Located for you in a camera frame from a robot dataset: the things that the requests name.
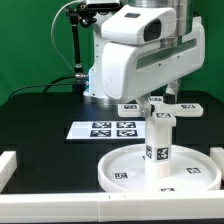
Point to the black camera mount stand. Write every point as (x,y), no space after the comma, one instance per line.
(83,16)

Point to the white right fence block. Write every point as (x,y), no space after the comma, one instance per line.
(217,155)

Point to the white fence block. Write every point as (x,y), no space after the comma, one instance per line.
(217,155)
(8,165)

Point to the white cross-shaped table base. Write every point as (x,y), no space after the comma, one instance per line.
(164,114)

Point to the white round table top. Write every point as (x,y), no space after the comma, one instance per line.
(130,169)

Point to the white front fence bar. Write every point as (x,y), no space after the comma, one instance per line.
(105,207)

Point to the white left fence block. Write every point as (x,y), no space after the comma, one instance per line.
(8,165)

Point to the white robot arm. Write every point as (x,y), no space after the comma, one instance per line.
(138,23)

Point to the white marker tag sheet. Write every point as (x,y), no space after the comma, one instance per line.
(106,130)

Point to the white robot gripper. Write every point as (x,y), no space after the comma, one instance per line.
(129,72)

